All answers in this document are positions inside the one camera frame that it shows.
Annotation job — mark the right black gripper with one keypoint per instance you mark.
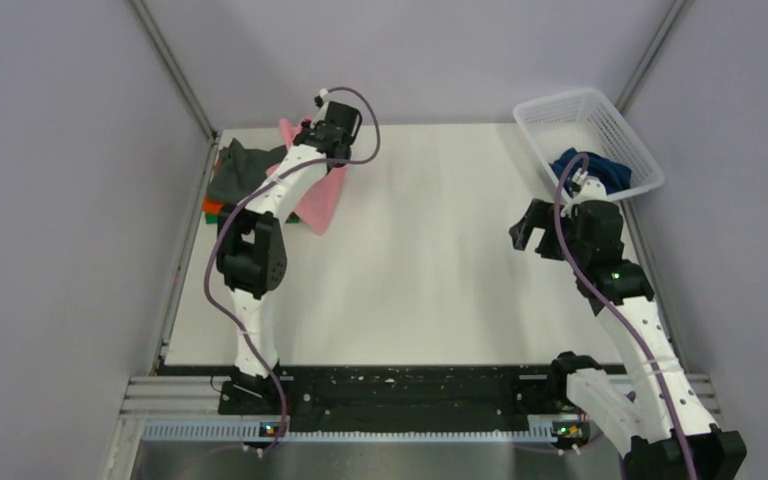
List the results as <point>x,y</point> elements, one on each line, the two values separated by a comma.
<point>536,217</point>

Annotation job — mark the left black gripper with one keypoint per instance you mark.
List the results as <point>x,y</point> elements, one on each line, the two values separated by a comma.
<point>313,127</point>

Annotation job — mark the pink t shirt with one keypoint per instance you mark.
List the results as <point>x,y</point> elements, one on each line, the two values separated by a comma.
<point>321,199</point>

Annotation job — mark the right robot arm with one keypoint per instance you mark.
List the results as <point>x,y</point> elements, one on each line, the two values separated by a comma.
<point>660,429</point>

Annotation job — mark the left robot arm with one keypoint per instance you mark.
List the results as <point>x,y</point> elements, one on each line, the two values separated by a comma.
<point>250,253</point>

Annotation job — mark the crumpled blue t shirt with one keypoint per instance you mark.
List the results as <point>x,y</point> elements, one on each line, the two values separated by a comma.
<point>614,176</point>

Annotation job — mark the folded grey t shirt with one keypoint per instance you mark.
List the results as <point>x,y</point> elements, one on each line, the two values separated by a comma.
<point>241,170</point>

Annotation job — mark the white plastic basket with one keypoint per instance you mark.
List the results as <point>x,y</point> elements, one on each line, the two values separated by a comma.
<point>587,121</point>

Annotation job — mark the folded orange t shirt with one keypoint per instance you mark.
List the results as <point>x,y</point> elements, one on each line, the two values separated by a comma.
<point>211,207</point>

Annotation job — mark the folded green t shirt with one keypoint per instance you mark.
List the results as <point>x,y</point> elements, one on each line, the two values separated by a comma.
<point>212,219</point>

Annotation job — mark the left aluminium frame post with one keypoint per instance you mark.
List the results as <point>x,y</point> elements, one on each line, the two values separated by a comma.
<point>171,66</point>

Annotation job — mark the aluminium frame post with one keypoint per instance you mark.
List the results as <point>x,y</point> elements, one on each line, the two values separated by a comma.
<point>171,66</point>
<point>672,18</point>

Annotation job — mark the white slotted cable duct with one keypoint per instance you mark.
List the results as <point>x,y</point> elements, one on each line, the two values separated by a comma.
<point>230,430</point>

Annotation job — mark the right aluminium frame post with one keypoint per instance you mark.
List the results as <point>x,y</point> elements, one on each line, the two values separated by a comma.
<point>672,18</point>

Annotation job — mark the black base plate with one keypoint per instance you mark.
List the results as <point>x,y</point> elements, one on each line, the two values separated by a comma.
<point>396,399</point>

